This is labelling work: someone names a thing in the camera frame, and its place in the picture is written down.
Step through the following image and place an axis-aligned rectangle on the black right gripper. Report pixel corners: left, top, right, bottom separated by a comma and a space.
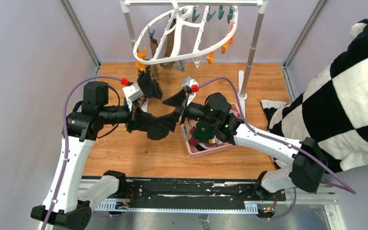
154, 89, 219, 133

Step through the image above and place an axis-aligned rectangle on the black sock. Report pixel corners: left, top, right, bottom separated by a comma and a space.
137, 109, 171, 140
137, 72, 162, 100

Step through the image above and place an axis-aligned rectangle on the dark green sock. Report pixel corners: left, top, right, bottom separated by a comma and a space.
192, 123, 216, 143

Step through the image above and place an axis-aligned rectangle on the brown argyle sock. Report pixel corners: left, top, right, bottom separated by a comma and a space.
137, 65, 163, 105

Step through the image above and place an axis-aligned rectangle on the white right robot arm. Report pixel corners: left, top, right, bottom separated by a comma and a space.
163, 89, 327, 200

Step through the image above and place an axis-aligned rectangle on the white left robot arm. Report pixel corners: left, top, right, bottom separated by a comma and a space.
31, 79, 143, 230

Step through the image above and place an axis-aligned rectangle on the white oval clip hanger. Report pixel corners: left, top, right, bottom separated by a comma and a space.
133, 0, 239, 71

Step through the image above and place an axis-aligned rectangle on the pink plastic basket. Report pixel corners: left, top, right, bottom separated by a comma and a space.
181, 100, 241, 158

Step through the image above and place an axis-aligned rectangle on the tan sock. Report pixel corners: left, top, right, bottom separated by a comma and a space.
160, 30, 175, 68
149, 36, 158, 57

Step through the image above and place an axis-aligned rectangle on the white metal drying rack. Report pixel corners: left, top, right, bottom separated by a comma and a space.
120, 0, 270, 127

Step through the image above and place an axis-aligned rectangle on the black white checkered blanket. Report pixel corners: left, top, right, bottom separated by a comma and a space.
260, 19, 368, 172

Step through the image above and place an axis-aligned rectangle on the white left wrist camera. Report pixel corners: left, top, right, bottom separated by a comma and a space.
122, 83, 143, 112

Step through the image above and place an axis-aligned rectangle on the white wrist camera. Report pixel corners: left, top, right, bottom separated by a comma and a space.
182, 76, 199, 106
122, 83, 143, 112

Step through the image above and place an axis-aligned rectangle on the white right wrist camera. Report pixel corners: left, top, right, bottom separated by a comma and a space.
182, 76, 199, 106

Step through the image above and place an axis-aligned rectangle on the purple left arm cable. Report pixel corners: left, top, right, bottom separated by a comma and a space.
41, 75, 126, 230

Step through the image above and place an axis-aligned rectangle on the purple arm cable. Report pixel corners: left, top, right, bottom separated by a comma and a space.
198, 77, 357, 221
41, 75, 126, 230

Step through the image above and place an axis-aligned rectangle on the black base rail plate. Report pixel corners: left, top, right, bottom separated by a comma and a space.
106, 177, 286, 211

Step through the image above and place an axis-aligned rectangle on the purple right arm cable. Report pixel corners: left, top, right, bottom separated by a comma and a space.
198, 77, 357, 221

